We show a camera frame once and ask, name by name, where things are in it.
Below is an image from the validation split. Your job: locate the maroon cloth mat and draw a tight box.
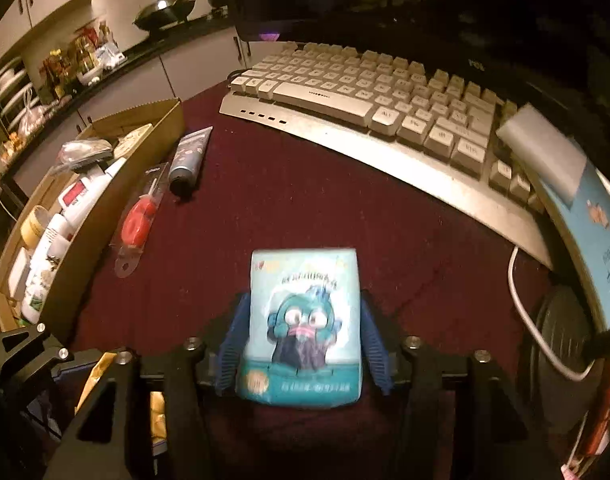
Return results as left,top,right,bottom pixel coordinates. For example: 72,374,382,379
75,87,552,374

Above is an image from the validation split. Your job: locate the floral hand cream tube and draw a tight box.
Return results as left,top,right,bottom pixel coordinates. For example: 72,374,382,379
168,126,213,198

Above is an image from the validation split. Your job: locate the black computer monitor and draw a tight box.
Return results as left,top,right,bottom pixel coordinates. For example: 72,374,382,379
229,0,610,112

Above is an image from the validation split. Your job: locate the white pill bottle red label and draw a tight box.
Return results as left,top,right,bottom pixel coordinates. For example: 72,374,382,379
58,157,127,231

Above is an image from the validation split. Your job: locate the black wok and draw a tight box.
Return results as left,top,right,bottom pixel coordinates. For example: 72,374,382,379
134,0,195,32

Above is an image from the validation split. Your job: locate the white bottle green label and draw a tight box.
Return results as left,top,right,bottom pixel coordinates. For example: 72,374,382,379
20,229,70,324

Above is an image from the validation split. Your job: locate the blue notebook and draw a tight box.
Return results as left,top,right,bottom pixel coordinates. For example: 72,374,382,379
524,162,610,332

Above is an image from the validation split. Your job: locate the black foil pouch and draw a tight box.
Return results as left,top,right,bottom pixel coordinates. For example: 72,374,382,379
51,138,113,174

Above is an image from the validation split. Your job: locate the white cable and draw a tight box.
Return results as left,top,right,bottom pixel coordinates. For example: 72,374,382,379
507,245,599,384

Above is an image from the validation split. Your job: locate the white computer keyboard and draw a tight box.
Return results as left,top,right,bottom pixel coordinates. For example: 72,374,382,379
220,42,559,269

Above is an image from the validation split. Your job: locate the teal cartoon tissue pack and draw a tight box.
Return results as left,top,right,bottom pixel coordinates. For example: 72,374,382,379
237,248,363,408

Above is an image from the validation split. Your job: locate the black ring light base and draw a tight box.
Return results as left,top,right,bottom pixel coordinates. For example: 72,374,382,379
528,285,602,434

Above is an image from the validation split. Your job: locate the cardboard box tray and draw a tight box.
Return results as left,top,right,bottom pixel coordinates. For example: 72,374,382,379
20,99,186,342

